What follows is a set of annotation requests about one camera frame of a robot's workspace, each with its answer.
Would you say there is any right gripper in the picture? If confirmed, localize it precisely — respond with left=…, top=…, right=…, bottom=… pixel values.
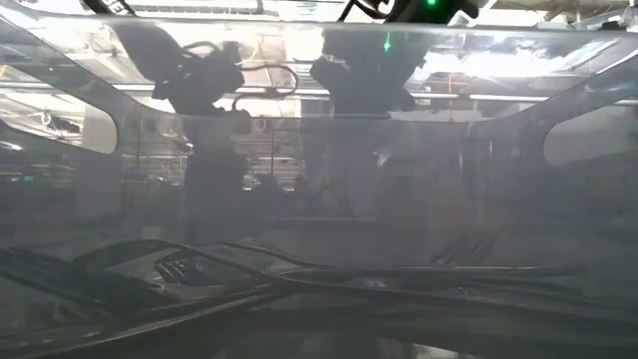
left=309, top=28, right=426, bottom=120

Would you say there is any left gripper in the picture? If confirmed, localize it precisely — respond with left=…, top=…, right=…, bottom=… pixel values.
left=152, top=42, right=249, bottom=239

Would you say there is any person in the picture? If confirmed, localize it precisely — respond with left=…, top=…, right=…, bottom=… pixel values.
left=251, top=173, right=289, bottom=200

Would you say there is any long ceiling light bar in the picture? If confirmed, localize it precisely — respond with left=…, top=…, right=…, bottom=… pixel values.
left=112, top=83, right=549, bottom=104

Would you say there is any clear plastic bin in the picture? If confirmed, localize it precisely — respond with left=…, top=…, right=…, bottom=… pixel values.
left=0, top=0, right=638, bottom=359

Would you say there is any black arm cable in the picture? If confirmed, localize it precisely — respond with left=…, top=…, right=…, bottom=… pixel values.
left=230, top=62, right=300, bottom=112

